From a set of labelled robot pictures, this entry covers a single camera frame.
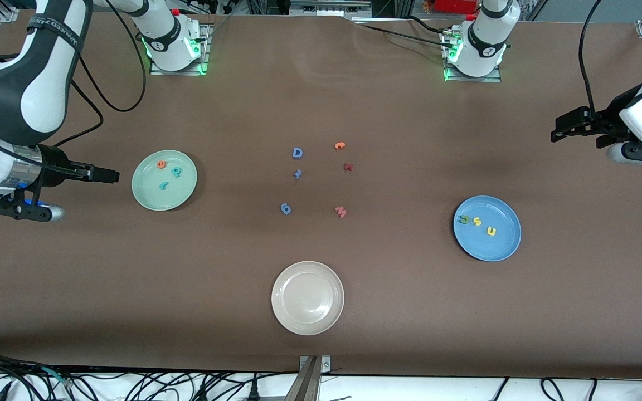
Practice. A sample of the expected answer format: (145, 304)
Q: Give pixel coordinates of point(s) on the blue plate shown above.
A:
(494, 248)

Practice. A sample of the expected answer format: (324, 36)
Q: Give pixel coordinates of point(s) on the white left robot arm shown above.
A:
(485, 39)

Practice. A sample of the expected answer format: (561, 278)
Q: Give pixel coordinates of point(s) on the blue foam letter g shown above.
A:
(289, 210)

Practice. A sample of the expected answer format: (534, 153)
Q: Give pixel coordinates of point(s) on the grey power strip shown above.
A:
(326, 8)

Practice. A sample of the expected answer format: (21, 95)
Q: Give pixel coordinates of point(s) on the blue foam letter D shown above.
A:
(293, 153)

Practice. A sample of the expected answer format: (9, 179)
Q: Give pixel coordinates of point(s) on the red box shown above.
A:
(455, 5)

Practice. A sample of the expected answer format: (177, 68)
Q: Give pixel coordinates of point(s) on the pink foam letter w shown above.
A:
(341, 212)

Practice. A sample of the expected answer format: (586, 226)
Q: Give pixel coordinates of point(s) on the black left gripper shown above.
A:
(604, 123)

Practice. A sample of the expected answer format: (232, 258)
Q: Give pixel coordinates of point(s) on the beige plate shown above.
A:
(307, 298)

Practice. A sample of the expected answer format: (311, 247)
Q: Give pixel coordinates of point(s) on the metal table edge bracket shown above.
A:
(310, 379)

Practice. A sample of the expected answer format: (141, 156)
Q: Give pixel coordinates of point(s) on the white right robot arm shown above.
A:
(37, 111)

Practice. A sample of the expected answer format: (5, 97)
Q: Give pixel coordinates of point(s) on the black power plug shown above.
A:
(253, 392)

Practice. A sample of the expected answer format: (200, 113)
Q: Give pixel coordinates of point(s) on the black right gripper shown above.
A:
(54, 166)

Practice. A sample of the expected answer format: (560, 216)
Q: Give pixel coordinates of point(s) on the mint green plate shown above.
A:
(154, 195)

